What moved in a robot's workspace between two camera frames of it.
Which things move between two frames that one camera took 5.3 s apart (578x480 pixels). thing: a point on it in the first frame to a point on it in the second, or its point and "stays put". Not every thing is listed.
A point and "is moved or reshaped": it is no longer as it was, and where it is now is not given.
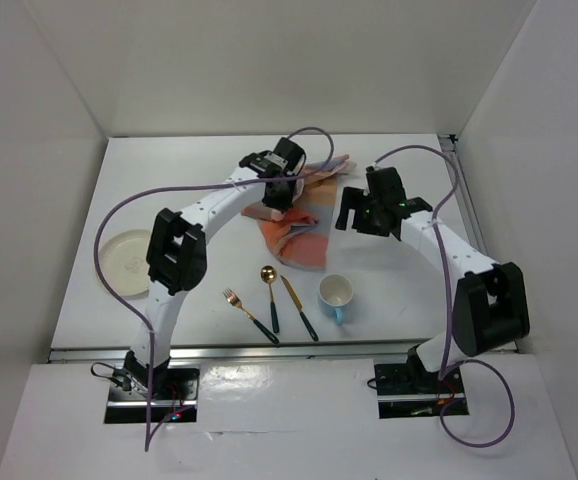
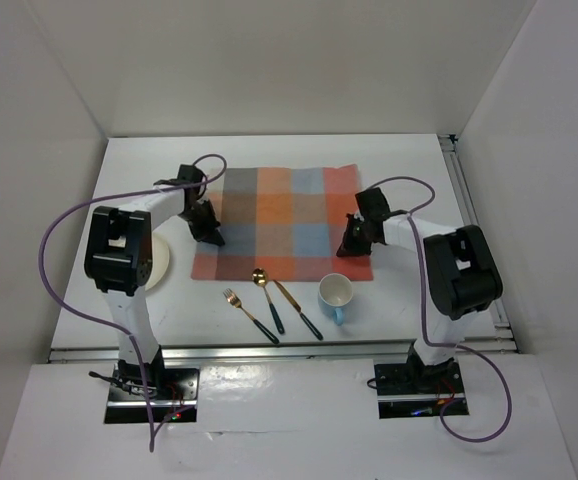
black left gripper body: x=280 y=199 to x=201 y=214
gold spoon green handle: x=269 y=275 is moved or reshaped
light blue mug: x=335 y=294 stays put
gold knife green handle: x=295 y=299 is moved or reshaped
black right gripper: x=354 y=198 to x=349 y=247
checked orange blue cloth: x=300 y=234 is moved or reshaped
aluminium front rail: x=269 y=355 stays put
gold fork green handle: x=235 y=301 stays put
